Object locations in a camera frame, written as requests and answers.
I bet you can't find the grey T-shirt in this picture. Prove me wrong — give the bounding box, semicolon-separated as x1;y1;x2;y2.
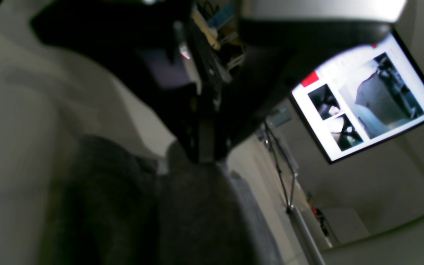
41;135;283;265

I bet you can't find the wall-mounted monitor screen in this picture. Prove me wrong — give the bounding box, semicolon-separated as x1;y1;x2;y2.
290;30;424;164

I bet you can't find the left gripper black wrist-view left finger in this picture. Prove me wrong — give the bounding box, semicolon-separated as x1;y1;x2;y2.
30;0;200;163

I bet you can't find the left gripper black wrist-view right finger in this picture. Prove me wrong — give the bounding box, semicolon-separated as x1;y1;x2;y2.
214;18;393;160

